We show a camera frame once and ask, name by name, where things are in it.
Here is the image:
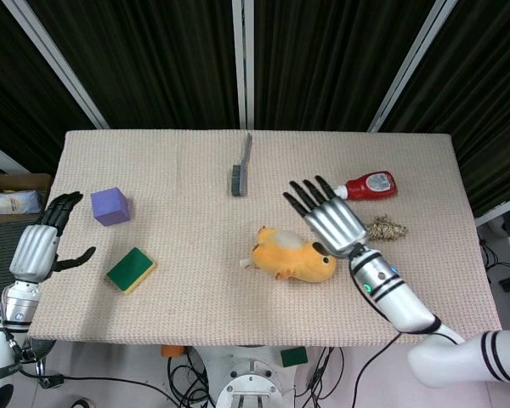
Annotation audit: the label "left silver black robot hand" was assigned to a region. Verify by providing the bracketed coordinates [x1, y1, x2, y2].
[8, 190, 98, 284]

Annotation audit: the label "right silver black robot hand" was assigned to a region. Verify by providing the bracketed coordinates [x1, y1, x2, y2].
[282, 175, 369, 258]

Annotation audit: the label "yellow plush toy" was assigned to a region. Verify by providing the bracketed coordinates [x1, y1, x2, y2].
[239, 225, 337, 285]

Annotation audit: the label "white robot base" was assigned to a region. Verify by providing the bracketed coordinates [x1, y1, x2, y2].
[182, 344, 307, 408]

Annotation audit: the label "woven straw toy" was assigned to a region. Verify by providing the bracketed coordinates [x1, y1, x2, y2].
[364, 215, 409, 244]

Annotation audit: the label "red ketchup bottle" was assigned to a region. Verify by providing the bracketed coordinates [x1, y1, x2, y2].
[333, 171, 400, 201]

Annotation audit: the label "white plastic package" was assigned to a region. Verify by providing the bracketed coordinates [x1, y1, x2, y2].
[0, 190, 43, 215]

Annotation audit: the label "cardboard box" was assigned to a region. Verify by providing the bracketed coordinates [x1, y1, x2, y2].
[0, 157, 53, 226]

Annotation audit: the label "purple foam cube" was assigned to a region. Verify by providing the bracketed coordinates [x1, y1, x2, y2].
[90, 185, 133, 227]

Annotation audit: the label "green yellow sponge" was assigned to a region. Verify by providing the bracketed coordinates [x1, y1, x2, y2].
[105, 246, 156, 296]

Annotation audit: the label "grey brush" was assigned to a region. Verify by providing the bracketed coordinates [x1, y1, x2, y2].
[229, 132, 254, 197]

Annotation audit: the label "beige woven table cloth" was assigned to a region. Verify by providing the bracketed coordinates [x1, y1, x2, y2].
[27, 129, 503, 349]

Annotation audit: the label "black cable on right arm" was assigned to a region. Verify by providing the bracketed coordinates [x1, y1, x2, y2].
[348, 250, 467, 408]

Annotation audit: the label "black floor cables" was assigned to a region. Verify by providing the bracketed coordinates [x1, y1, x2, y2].
[20, 344, 354, 408]

